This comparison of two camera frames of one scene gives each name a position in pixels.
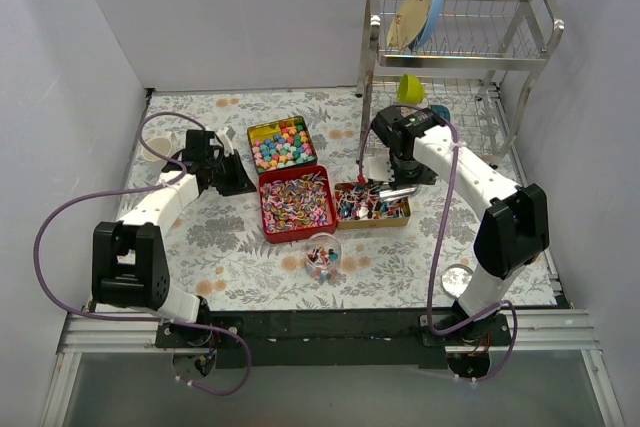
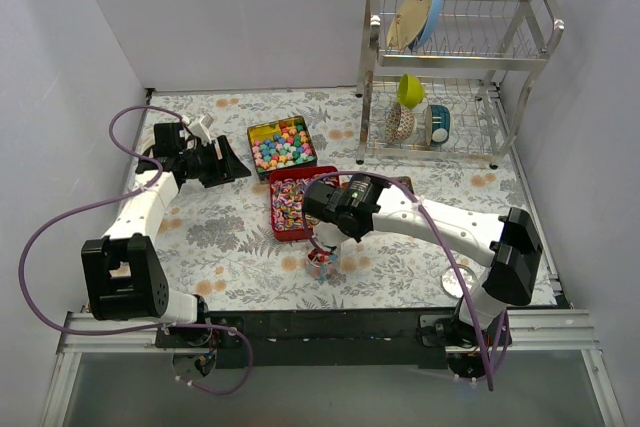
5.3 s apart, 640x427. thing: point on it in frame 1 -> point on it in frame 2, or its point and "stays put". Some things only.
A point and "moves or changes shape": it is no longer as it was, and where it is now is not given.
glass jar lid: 455,279 stays put
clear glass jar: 323,255 stays put
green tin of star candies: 282,144 stays put
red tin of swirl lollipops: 297,201 moves or changes shape
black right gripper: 409,181 -> 322,254
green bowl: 410,89 stays put
